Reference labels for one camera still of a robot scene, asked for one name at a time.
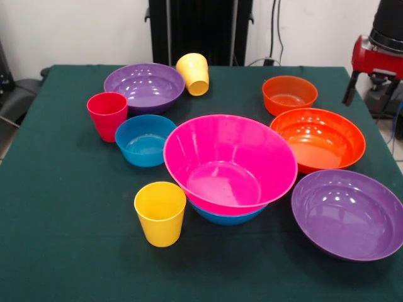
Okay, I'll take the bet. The grey cable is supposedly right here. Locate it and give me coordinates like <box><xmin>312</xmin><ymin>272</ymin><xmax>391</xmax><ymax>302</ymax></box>
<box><xmin>246</xmin><ymin>57</ymin><xmax>282</xmax><ymax>67</ymax></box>

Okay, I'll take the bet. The large blue plastic bowl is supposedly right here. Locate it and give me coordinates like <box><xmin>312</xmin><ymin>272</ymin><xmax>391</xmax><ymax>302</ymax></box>
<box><xmin>188</xmin><ymin>201</ymin><xmax>268</xmax><ymax>227</ymax></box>

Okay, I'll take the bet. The black wall cable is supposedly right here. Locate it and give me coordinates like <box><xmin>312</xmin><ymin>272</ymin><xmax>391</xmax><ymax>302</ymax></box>
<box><xmin>269</xmin><ymin>0</ymin><xmax>276</xmax><ymax>61</ymax></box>
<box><xmin>276</xmin><ymin>0</ymin><xmax>285</xmax><ymax>63</ymax></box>

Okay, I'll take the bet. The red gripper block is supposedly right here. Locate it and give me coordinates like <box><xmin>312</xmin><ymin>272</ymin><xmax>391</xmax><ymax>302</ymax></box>
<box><xmin>342</xmin><ymin>39</ymin><xmax>403</xmax><ymax>111</ymax></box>

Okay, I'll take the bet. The red plastic cup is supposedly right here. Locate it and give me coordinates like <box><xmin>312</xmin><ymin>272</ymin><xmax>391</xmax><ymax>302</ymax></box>
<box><xmin>86</xmin><ymin>91</ymin><xmax>129</xmax><ymax>143</ymax></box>

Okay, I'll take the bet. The black equipment base with knob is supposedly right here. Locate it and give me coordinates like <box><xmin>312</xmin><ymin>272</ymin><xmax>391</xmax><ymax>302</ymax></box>
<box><xmin>364</xmin><ymin>74</ymin><xmax>403</xmax><ymax>119</ymax></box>

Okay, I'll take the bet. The large orange plastic bowl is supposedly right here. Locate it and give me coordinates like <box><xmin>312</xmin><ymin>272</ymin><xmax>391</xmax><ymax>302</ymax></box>
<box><xmin>270</xmin><ymin>108</ymin><xmax>366</xmax><ymax>174</ymax></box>

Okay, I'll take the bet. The dark device box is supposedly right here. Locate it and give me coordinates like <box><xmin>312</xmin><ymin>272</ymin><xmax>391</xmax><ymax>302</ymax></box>
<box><xmin>0</xmin><ymin>40</ymin><xmax>13</xmax><ymax>92</ymax></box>

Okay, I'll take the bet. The black padded equipment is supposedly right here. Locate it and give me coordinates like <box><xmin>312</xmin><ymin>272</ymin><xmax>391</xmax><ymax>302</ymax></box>
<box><xmin>0</xmin><ymin>78</ymin><xmax>43</xmax><ymax>126</ymax></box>

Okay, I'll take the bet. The small orange plastic bowl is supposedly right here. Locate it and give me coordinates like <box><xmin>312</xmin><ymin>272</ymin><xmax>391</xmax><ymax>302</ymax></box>
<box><xmin>261</xmin><ymin>75</ymin><xmax>319</xmax><ymax>117</ymax></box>

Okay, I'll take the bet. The blue cable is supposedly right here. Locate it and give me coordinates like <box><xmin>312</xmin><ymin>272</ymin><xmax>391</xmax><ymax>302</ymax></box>
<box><xmin>389</xmin><ymin>103</ymin><xmax>403</xmax><ymax>155</ymax></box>

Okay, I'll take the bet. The dark green tablecloth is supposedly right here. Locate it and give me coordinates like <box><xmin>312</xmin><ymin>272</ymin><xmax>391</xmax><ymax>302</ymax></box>
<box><xmin>0</xmin><ymin>64</ymin><xmax>403</xmax><ymax>302</ymax></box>

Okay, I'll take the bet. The pink plastic bowl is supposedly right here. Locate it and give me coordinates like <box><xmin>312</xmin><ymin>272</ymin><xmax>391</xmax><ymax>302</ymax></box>
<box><xmin>162</xmin><ymin>114</ymin><xmax>299</xmax><ymax>216</ymax></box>

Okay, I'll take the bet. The small blue plastic bowl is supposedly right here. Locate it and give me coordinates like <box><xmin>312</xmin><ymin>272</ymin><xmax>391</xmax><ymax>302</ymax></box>
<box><xmin>115</xmin><ymin>114</ymin><xmax>178</xmax><ymax>167</ymax></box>

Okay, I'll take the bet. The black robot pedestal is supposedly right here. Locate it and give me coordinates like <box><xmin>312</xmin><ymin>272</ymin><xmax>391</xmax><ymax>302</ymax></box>
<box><xmin>144</xmin><ymin>0</ymin><xmax>254</xmax><ymax>67</ymax></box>

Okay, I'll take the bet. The yellow plastic cup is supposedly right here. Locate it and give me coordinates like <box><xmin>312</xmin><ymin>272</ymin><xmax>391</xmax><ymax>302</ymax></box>
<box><xmin>184</xmin><ymin>74</ymin><xmax>210</xmax><ymax>97</ymax></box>
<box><xmin>175</xmin><ymin>52</ymin><xmax>210</xmax><ymax>84</ymax></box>
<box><xmin>133</xmin><ymin>181</ymin><xmax>187</xmax><ymax>248</ymax></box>

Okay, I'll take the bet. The purple plastic bowl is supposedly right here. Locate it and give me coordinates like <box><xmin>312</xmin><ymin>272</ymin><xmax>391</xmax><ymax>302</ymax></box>
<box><xmin>103</xmin><ymin>62</ymin><xmax>186</xmax><ymax>115</ymax></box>
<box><xmin>290</xmin><ymin>169</ymin><xmax>403</xmax><ymax>262</ymax></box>

